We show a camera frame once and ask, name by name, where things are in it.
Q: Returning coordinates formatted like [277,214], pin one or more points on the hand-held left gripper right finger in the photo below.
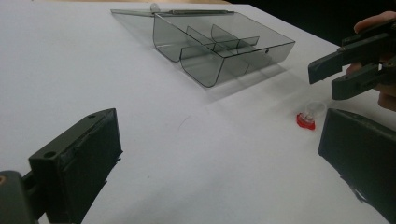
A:
[364,158]

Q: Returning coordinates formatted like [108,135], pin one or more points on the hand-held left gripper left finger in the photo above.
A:
[77,161]

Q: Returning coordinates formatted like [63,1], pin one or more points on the small red clear plastic part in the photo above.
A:
[306,121]

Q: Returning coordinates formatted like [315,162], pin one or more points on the clear grey compartment box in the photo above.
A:
[218,53]

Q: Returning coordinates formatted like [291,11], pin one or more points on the white board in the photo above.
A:
[93,62]

